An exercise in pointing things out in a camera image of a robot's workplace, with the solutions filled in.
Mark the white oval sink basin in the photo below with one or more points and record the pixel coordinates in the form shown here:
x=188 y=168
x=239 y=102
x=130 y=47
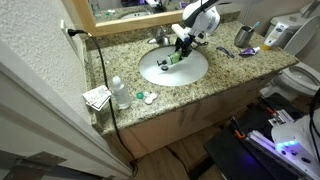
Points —
x=186 y=71

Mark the white lotion tube blue logo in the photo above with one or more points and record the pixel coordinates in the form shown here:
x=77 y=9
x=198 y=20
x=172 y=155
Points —
x=275 y=35

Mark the white toilet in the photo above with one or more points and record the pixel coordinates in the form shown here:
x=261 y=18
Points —
x=300 y=76

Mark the blue toothbrush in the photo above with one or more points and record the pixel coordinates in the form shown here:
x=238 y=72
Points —
x=254 y=26

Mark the stainless steel cup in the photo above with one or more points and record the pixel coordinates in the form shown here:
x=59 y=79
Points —
x=242 y=37

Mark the purple white toothpaste tube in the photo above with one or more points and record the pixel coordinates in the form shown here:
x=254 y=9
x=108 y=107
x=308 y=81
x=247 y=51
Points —
x=248 y=51

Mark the white door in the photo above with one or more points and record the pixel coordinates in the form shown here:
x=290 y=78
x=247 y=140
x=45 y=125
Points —
x=40 y=126

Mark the white contact lens case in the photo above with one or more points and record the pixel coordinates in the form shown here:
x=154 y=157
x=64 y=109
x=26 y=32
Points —
x=150 y=98

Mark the grey metal door hinge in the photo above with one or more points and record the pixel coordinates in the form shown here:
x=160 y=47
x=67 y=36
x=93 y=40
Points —
x=30 y=165

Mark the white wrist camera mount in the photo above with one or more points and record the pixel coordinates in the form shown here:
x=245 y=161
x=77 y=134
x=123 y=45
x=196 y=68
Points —
x=180 y=32

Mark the orange black clamp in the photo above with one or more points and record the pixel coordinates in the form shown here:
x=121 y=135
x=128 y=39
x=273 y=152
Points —
x=270 y=111
x=238 y=130

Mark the white wall outlet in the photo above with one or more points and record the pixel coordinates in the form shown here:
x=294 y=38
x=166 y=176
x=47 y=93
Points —
x=68 y=38

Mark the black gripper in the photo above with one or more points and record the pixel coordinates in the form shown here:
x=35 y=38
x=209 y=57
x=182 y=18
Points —
x=185 y=43

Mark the wooden vanity cabinet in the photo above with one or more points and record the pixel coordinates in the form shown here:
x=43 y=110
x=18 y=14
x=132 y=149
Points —
x=160 y=130

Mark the aluminium mounting rail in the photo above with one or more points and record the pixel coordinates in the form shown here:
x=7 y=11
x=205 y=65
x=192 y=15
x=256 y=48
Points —
x=266 y=145

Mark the black robot platform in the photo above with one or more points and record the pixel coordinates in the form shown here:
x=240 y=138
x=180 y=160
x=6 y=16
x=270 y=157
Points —
x=233 y=156

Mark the clear plastic water bottle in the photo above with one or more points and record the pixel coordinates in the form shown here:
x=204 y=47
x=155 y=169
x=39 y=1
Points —
x=120 y=95

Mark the green label hand soap bottle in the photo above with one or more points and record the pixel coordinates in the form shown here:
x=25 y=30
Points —
x=173 y=57

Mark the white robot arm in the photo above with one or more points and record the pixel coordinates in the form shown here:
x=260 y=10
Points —
x=203 y=15

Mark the silver faucet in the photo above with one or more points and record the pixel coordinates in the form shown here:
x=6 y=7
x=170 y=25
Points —
x=160 y=36

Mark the white paper packet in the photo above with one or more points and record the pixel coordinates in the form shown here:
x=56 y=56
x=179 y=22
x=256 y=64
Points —
x=96 y=97

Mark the dark sink drain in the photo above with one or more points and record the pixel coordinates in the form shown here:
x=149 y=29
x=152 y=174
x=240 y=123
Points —
x=164 y=68

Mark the clear lens case cap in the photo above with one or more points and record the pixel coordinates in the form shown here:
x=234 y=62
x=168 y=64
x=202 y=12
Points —
x=146 y=93

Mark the green lens case cap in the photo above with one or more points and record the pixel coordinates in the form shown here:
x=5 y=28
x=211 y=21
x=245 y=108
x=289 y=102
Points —
x=140 y=95

